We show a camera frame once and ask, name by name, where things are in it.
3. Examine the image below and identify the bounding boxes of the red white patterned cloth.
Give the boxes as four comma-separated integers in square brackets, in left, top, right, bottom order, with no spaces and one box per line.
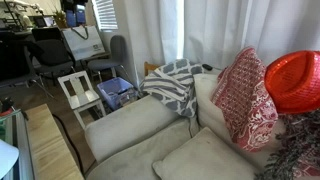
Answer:
[210,47,279,153]

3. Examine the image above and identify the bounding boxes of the red woven hat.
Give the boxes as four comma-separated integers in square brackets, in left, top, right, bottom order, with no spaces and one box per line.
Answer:
[264,49,320,115]

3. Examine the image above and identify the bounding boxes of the beige fabric sofa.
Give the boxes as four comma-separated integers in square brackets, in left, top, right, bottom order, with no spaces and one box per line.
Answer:
[84,72,320,180]

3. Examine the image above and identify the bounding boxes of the light wooden table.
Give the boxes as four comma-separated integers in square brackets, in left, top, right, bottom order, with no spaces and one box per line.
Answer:
[24,103,85,180]

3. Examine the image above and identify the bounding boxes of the large beige cushion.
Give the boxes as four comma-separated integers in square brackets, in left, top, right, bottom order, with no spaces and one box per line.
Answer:
[152,126,258,180]

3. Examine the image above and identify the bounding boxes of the potted green plant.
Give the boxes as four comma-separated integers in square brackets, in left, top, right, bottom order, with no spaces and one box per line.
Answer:
[53,8,68,29]

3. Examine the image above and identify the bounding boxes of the blue plastic storage bin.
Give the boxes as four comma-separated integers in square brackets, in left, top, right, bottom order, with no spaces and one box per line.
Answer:
[96,77,138,112]

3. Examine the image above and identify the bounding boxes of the aluminium frame rig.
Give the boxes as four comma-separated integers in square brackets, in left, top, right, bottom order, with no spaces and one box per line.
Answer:
[0,108,35,180]

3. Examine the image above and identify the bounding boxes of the white and grey patterned blanket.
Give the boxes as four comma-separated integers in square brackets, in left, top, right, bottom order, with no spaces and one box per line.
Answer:
[139,58,205,118]

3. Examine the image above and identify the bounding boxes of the red black clamp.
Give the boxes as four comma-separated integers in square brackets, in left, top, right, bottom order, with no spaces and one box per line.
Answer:
[0,97,15,117]

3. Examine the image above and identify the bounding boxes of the small wooden side table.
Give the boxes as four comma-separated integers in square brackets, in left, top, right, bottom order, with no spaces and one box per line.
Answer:
[143,61,161,76]

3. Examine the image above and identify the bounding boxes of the black floor cable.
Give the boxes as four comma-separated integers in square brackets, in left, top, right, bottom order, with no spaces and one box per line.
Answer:
[52,114,86,174]

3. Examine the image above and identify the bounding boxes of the dark blue item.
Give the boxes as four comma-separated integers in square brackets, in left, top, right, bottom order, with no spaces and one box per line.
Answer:
[64,3,88,28]

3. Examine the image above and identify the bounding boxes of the grey fabric chair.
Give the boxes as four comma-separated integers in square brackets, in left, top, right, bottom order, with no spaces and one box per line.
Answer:
[87,34,134,84]

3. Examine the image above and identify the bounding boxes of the white tote bag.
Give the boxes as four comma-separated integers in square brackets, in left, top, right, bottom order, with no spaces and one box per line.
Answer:
[61,24,106,62]

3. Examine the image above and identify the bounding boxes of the black office chair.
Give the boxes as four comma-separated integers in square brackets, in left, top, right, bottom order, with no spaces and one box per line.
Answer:
[31,39,77,88]

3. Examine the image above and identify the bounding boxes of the small white wooden chair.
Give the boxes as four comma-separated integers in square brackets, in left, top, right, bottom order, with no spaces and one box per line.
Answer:
[57,70,107,130]

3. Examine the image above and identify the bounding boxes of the white window blinds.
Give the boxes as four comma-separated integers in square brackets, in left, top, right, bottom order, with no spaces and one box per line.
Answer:
[91,0,119,33]

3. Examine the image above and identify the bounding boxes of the white curtain panel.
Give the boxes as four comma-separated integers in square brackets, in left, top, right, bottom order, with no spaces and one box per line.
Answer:
[121,0,183,86]
[183,0,320,73]

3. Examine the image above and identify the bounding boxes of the white desk equipment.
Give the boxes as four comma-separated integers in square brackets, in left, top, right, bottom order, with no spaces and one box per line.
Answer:
[0,0,44,31]

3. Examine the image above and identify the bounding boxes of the dark fringed scarf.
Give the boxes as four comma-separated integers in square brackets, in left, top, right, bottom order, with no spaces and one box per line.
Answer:
[254,109,320,180]

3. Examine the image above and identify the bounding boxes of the open laptop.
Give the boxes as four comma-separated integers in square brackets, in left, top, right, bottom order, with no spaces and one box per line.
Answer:
[34,15,56,29]

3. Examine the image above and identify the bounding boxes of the black remote control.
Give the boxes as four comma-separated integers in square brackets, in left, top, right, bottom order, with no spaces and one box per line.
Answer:
[201,63,214,72]

